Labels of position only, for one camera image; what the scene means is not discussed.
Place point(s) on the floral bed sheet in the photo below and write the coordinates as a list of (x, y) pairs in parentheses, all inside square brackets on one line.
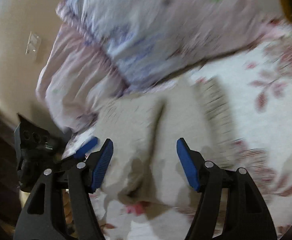
[(258, 86)]

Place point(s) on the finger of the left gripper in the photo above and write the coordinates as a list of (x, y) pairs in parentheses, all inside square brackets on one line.
[(85, 148)]

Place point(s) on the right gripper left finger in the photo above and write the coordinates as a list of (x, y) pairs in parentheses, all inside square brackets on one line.
[(43, 217)]

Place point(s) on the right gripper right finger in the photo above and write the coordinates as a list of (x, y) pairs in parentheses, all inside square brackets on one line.
[(247, 215)]

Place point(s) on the person's left hand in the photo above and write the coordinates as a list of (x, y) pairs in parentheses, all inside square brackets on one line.
[(67, 207)]

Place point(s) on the white wall switch plate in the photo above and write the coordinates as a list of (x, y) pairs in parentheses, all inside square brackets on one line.
[(33, 45)]

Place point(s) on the pink pillow lavender print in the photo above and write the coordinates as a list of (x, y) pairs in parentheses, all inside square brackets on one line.
[(148, 40)]

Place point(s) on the beige cable-knit sweater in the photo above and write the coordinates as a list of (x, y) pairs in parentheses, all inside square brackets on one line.
[(145, 128)]

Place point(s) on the pink pillow plain side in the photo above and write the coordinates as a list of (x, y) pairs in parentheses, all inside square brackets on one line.
[(76, 80)]

